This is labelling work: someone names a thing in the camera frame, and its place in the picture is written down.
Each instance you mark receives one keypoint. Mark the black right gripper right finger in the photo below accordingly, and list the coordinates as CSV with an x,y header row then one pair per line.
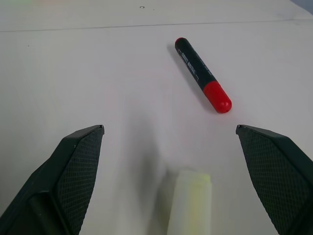
x,y
278,176

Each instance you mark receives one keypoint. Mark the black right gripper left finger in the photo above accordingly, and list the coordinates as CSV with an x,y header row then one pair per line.
x,y
61,181

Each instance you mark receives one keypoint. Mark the pale yellow highlighter pen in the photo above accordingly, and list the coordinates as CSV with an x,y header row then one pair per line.
x,y
190,203

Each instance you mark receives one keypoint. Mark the black marker with red cap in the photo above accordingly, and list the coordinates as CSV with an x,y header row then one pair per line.
x,y
203,73

